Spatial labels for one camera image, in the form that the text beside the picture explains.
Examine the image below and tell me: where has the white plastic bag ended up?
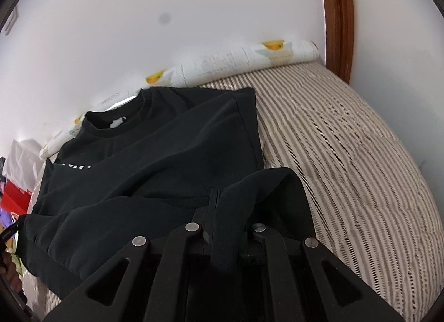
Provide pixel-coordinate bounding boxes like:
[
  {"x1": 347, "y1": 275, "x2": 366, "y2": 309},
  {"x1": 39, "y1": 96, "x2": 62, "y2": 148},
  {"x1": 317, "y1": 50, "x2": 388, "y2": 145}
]
[{"x1": 3, "y1": 138, "x2": 44, "y2": 191}]

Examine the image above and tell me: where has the white wall switch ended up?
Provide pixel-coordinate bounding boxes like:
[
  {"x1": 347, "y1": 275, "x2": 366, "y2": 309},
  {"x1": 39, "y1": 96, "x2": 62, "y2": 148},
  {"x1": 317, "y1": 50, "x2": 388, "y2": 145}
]
[{"x1": 3, "y1": 6, "x2": 20, "y2": 35}]

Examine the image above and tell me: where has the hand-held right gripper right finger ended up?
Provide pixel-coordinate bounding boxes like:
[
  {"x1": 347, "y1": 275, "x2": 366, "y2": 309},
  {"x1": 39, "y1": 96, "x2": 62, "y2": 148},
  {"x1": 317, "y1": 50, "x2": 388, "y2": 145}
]
[{"x1": 239, "y1": 222, "x2": 407, "y2": 322}]

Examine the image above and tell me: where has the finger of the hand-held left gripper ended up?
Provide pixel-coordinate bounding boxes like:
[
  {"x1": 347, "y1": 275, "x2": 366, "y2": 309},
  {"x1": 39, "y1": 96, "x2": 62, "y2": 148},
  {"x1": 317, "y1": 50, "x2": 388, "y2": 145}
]
[{"x1": 0, "y1": 224, "x2": 20, "y2": 244}]

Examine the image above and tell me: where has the person's left hand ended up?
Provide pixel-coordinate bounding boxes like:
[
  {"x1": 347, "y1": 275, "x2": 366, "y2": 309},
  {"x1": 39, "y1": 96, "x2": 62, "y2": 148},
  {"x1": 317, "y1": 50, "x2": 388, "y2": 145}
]
[{"x1": 0, "y1": 251, "x2": 22, "y2": 292}]

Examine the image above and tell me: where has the red paper bag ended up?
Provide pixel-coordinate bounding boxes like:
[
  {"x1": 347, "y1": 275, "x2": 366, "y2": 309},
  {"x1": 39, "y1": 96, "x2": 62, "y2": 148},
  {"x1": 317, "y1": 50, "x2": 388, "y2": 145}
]
[{"x1": 0, "y1": 183, "x2": 34, "y2": 219}]

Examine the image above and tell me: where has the brown wooden door frame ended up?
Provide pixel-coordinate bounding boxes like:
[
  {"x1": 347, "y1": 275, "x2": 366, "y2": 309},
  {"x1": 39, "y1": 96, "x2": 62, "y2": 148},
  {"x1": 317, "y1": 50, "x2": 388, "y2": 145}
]
[{"x1": 317, "y1": 0, "x2": 355, "y2": 85}]

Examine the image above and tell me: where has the black long-sleeve sweatshirt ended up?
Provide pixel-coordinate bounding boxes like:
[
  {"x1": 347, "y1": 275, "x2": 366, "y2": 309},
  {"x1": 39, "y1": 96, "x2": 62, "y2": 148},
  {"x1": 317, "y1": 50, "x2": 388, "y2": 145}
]
[{"x1": 17, "y1": 86, "x2": 316, "y2": 300}]

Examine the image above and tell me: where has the white printed rolled mat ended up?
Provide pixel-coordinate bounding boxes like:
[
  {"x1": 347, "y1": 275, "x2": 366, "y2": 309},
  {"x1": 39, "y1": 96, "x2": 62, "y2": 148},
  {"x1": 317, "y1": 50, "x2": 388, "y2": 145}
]
[{"x1": 40, "y1": 39, "x2": 320, "y2": 159}]

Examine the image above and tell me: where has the striped quilted mattress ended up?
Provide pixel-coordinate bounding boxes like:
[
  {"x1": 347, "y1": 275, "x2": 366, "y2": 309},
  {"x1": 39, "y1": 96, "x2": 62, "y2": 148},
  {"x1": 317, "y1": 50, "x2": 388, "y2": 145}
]
[{"x1": 35, "y1": 62, "x2": 444, "y2": 322}]

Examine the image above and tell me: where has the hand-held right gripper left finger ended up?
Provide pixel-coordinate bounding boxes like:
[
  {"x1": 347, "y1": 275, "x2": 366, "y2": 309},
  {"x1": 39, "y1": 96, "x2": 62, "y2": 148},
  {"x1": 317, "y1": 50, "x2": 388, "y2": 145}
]
[{"x1": 43, "y1": 188, "x2": 220, "y2": 322}]

